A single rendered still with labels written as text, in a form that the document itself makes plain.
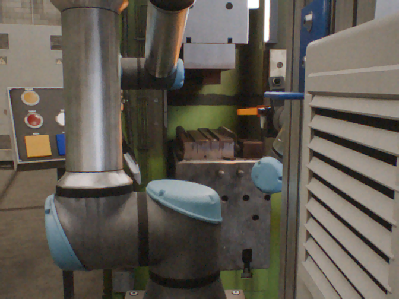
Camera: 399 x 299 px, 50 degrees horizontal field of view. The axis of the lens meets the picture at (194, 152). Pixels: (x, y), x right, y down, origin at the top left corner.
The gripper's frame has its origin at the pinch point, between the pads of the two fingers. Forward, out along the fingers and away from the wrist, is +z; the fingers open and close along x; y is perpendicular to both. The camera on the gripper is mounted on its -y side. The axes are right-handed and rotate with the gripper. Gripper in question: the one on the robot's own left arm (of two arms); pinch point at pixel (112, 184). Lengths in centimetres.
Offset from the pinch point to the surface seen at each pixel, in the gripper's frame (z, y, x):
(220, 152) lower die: -1, -54, 34
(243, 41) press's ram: -44, -55, 42
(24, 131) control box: -12.1, -26.0, -32.9
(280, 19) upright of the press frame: -54, -70, 60
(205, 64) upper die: -35, -54, 28
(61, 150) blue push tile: -5.4, -27.1, -21.3
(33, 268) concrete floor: 94, -158, -82
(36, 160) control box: -2.9, -22.6, -28.2
